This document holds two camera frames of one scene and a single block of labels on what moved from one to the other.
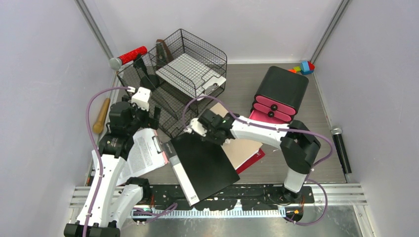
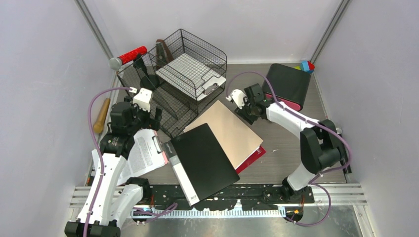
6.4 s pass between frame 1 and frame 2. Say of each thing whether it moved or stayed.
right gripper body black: moved
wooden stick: stayed
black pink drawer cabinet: moved
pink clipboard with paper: stayed
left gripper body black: stayed
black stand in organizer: stayed
